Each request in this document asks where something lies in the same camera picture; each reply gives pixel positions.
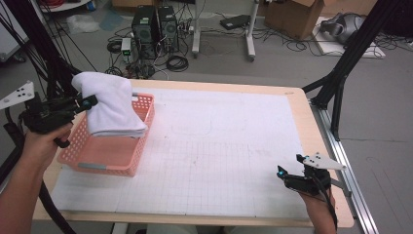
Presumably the aluminium rail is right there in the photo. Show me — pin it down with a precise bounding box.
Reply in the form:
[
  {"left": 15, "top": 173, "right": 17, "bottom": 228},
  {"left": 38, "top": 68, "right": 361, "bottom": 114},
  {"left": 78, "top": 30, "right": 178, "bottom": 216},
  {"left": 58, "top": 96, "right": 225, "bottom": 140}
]
[{"left": 310, "top": 101, "right": 379, "bottom": 234}]

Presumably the lilac printed cloth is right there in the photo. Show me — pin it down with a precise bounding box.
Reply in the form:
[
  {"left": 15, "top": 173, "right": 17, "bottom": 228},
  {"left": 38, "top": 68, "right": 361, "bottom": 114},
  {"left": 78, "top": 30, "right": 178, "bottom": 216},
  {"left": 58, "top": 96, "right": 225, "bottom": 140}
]
[{"left": 71, "top": 71, "right": 150, "bottom": 139}]

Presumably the flat black device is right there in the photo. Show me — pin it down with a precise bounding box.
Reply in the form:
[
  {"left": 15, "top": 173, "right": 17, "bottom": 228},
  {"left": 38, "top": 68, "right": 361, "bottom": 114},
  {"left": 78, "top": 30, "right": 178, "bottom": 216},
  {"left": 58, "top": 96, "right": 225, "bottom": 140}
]
[{"left": 219, "top": 14, "right": 251, "bottom": 31}]

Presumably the grey rounded device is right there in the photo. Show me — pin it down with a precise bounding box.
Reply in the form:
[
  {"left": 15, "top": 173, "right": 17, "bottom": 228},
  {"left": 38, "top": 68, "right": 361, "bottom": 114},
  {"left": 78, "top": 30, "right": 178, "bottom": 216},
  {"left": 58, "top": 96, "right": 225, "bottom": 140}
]
[{"left": 319, "top": 12, "right": 366, "bottom": 45}]

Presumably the white floor board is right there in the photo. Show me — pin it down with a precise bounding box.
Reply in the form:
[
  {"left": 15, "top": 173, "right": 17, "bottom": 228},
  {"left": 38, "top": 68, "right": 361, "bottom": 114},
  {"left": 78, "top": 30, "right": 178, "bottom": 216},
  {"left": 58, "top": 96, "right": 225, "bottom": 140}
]
[{"left": 313, "top": 16, "right": 387, "bottom": 59}]

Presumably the small white device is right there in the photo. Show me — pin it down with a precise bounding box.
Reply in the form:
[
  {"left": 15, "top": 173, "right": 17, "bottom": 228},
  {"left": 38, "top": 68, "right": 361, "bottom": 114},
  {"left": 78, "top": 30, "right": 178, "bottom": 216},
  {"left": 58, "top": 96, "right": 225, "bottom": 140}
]
[{"left": 120, "top": 37, "right": 132, "bottom": 62}]

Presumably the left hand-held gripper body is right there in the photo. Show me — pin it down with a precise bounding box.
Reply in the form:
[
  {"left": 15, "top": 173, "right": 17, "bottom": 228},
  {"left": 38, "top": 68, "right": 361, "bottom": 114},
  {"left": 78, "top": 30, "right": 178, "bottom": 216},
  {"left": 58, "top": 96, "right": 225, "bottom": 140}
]
[{"left": 0, "top": 80, "right": 79, "bottom": 149}]

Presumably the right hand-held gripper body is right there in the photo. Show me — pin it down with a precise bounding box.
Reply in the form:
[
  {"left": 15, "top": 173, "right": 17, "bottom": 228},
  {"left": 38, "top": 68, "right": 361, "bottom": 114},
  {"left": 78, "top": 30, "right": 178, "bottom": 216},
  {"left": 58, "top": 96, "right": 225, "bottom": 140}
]
[{"left": 284, "top": 152, "right": 348, "bottom": 197}]

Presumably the black computer tower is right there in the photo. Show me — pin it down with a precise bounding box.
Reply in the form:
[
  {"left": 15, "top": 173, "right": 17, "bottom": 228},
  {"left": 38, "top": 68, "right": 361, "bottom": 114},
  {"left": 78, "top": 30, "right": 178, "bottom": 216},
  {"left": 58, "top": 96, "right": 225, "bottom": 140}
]
[
  {"left": 157, "top": 5, "right": 180, "bottom": 54},
  {"left": 131, "top": 5, "right": 160, "bottom": 60}
]

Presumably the brown cardboard box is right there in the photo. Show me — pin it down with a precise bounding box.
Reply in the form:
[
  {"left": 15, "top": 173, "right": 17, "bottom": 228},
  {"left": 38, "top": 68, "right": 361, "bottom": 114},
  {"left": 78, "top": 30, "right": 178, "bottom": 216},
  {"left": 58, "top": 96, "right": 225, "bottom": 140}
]
[
  {"left": 320, "top": 0, "right": 379, "bottom": 18},
  {"left": 111, "top": 0, "right": 160, "bottom": 9},
  {"left": 264, "top": 0, "right": 325, "bottom": 42}
]

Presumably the white grid mat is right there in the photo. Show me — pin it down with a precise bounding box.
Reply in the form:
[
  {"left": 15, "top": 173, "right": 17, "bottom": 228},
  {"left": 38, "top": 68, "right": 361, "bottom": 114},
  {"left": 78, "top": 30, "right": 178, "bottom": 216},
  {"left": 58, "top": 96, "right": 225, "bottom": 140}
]
[{"left": 51, "top": 86, "right": 322, "bottom": 219}]

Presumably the person's right hand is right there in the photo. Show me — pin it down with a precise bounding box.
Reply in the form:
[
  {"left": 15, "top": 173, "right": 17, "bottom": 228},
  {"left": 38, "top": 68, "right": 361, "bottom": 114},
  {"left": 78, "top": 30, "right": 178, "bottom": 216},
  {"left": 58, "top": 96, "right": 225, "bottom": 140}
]
[{"left": 296, "top": 189, "right": 336, "bottom": 213}]

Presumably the person's left hand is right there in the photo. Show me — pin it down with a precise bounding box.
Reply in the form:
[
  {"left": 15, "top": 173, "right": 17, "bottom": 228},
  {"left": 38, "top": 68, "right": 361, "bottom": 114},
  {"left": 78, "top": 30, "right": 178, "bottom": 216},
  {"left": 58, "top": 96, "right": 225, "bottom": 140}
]
[{"left": 19, "top": 122, "right": 74, "bottom": 171}]

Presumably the white cabinet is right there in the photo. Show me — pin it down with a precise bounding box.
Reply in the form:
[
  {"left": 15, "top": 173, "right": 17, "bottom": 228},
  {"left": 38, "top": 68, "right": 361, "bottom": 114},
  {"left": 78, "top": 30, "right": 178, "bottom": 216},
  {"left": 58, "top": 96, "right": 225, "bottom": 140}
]
[{"left": 0, "top": 0, "right": 30, "bottom": 62}]

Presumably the black metal frame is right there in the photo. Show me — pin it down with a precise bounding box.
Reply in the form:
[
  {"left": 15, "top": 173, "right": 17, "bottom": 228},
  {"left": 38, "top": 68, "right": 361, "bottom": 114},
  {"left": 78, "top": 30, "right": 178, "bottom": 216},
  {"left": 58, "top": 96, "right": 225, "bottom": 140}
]
[
  {"left": 0, "top": 0, "right": 91, "bottom": 128},
  {"left": 301, "top": 0, "right": 403, "bottom": 142}
]

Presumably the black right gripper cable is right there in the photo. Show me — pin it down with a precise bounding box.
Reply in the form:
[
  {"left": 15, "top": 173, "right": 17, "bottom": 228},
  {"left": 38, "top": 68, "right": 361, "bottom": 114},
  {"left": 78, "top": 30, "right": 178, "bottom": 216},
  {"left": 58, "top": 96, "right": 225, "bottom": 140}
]
[{"left": 311, "top": 175, "right": 339, "bottom": 230}]

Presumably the white stand leg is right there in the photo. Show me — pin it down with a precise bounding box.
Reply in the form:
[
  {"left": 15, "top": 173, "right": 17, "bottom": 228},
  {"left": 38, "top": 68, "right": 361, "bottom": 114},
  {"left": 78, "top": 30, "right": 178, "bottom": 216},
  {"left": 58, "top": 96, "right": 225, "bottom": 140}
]
[
  {"left": 191, "top": 0, "right": 202, "bottom": 59},
  {"left": 245, "top": 0, "right": 261, "bottom": 62}
]

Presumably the grey metal bracket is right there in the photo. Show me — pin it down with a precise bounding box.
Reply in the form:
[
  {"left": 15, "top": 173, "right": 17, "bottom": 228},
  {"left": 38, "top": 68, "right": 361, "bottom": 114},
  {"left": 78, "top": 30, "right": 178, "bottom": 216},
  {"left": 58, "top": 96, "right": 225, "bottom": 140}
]
[{"left": 330, "top": 178, "right": 353, "bottom": 198}]

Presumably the pink plastic basket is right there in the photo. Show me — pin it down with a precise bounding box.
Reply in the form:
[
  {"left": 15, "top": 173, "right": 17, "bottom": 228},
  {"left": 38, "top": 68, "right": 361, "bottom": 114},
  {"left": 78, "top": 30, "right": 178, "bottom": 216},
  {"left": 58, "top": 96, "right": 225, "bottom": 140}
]
[{"left": 56, "top": 92, "right": 156, "bottom": 178}]

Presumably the coiled black cable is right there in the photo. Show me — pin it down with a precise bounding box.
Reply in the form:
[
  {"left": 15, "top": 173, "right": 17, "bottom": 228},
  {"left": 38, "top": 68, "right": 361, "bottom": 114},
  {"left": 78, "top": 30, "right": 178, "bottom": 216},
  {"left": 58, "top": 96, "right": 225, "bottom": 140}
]
[
  {"left": 105, "top": 66, "right": 124, "bottom": 79},
  {"left": 106, "top": 40, "right": 123, "bottom": 55},
  {"left": 166, "top": 55, "right": 190, "bottom": 73}
]

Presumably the clear plastic bag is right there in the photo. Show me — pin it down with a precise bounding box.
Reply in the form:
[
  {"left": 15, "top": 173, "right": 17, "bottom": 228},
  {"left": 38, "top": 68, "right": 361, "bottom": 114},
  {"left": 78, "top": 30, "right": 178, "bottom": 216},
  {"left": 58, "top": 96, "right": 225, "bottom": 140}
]
[{"left": 66, "top": 14, "right": 101, "bottom": 35}]

